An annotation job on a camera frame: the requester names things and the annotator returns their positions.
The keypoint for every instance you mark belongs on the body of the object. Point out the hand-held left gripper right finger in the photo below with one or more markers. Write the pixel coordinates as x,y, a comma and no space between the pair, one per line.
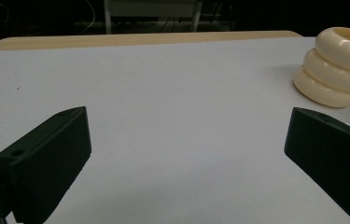
334,158

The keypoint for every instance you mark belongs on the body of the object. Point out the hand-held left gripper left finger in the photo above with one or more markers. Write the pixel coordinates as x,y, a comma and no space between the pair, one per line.
48,161

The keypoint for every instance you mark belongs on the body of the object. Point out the cream ribbed round container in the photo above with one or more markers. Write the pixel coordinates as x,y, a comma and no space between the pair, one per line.
334,77

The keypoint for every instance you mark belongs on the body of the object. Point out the white board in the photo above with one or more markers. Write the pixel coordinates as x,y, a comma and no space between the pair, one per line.
179,109

